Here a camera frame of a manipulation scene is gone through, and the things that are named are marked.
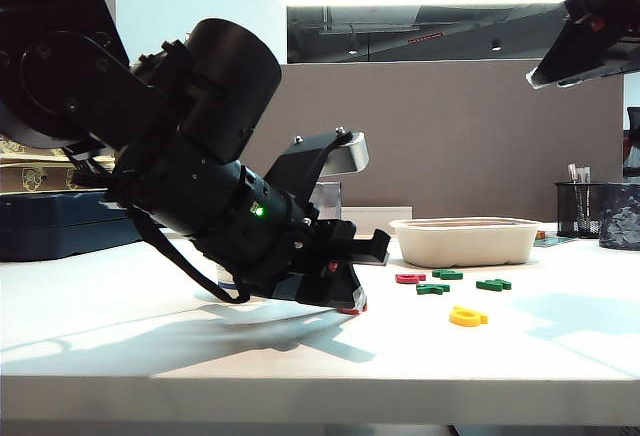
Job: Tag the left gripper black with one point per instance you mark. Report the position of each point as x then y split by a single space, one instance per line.
330 243

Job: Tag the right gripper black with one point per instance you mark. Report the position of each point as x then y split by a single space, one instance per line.
610 11

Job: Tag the green plastic letter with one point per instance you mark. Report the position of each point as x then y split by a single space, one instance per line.
447 274
432 289

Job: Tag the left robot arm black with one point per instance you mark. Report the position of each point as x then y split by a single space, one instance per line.
75 81

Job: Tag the red plastic letter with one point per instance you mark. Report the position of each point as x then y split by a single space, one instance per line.
410 278

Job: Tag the yellow plastic letter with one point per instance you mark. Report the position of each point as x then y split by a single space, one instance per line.
467 317

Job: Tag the teal magnetic letter pack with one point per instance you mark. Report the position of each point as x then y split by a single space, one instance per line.
555 242

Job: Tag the green letter w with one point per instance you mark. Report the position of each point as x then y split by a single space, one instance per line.
494 285

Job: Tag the black office chair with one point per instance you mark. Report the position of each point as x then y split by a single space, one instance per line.
634 126

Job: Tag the clear plastic container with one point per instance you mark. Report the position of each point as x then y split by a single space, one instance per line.
330 201

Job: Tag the black mesh pen holder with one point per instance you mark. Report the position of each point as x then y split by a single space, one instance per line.
570 211

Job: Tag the brown desk divider panel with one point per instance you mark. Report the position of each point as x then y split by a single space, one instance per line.
450 146

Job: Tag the beige paper pulp tray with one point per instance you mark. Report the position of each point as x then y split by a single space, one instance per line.
465 248

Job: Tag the red ceiling sign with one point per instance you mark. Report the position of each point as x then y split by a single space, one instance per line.
426 38

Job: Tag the dark blue plastic case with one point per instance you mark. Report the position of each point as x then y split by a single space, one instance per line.
50 226

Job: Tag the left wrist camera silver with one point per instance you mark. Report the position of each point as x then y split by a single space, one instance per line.
345 156

